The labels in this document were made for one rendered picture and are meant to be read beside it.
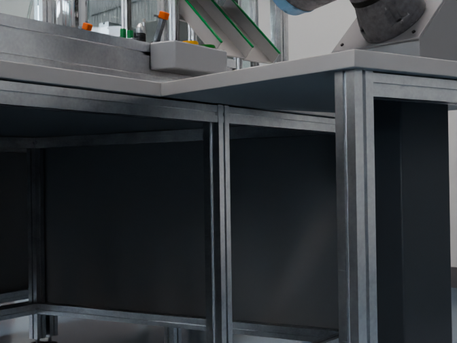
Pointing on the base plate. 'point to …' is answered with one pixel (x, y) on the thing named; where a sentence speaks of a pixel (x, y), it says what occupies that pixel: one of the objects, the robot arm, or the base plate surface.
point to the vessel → (71, 12)
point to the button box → (187, 58)
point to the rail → (79, 50)
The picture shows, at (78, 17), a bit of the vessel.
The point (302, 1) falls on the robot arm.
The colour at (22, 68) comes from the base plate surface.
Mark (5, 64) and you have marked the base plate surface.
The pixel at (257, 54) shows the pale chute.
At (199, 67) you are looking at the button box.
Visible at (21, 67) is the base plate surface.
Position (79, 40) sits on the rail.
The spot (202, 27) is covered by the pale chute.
